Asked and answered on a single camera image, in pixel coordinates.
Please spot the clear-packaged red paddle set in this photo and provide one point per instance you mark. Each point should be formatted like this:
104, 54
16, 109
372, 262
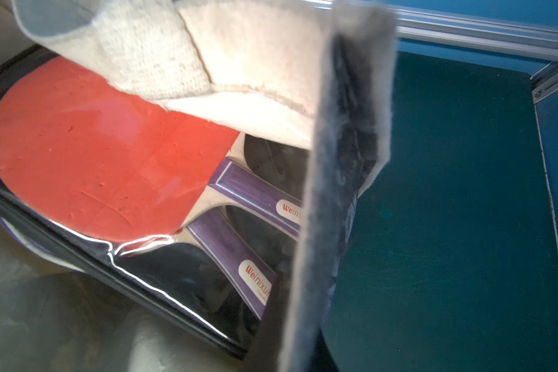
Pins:
107, 176

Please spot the aluminium back rail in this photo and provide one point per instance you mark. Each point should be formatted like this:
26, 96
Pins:
477, 33

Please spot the cream canvas tote bag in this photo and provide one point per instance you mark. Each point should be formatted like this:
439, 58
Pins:
308, 83

